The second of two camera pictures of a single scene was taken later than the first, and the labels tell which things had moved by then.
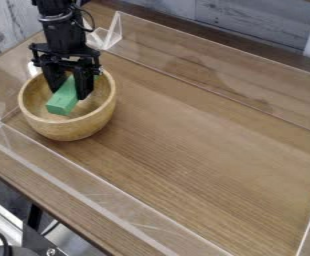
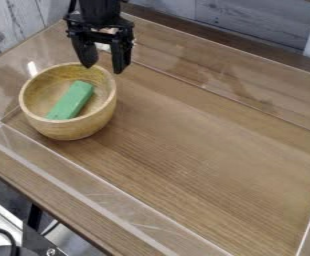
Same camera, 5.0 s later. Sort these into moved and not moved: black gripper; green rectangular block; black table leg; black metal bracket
Moved: green rectangular block; black gripper
Not moved: black table leg; black metal bracket
